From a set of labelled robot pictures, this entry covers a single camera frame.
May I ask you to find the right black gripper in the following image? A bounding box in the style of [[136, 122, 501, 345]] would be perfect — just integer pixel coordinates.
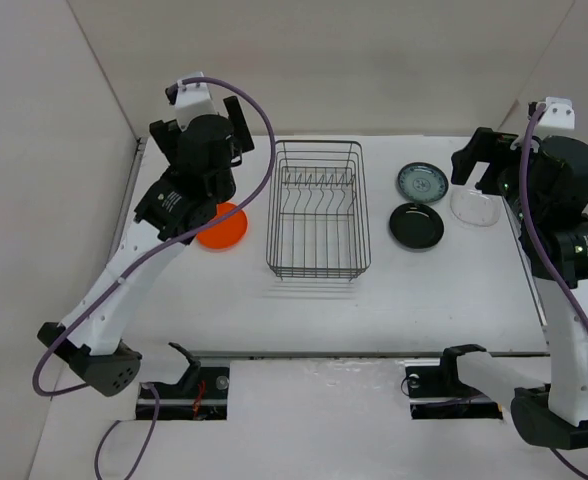
[[452, 126, 544, 227]]

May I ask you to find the clear glass plate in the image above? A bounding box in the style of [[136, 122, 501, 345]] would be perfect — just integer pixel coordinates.
[[450, 188, 501, 228]]

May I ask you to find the blue patterned ceramic plate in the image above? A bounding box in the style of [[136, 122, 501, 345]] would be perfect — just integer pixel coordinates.
[[396, 162, 449, 204]]

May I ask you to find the black glossy plate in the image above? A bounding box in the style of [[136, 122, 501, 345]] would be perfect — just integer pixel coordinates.
[[388, 203, 445, 250]]

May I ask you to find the orange plastic plate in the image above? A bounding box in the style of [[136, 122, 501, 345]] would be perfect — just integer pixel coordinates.
[[196, 210, 248, 251]]

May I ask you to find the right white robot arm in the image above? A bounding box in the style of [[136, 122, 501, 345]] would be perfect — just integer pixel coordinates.
[[436, 128, 588, 450]]

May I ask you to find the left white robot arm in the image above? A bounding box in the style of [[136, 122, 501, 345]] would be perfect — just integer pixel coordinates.
[[37, 96, 254, 397]]

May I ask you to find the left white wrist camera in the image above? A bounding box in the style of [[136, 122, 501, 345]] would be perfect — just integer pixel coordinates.
[[165, 79, 216, 131]]

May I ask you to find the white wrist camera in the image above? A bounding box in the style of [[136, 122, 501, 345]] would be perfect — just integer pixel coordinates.
[[165, 79, 216, 131], [528, 96, 575, 138]]

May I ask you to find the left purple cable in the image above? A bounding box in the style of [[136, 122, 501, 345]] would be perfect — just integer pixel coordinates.
[[31, 76, 276, 475]]

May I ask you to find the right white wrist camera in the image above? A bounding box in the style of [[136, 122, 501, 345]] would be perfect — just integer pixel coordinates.
[[528, 96, 575, 138]]

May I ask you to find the grey wire dish rack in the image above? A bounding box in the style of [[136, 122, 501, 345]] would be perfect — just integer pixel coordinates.
[[266, 139, 371, 281]]

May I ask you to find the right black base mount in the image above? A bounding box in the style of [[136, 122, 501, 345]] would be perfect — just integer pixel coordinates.
[[401, 363, 503, 420]]

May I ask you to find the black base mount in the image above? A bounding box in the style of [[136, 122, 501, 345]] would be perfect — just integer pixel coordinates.
[[155, 362, 230, 421], [401, 363, 503, 420]]

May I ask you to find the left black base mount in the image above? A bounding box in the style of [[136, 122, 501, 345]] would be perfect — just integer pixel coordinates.
[[155, 362, 230, 421]]

